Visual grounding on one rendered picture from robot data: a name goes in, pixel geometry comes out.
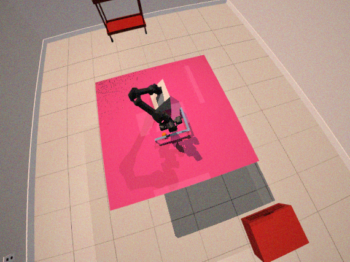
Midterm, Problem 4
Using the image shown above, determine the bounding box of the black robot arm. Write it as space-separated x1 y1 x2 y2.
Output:
128 83 177 133

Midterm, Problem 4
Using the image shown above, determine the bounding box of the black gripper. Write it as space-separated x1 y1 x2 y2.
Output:
159 116 182 131

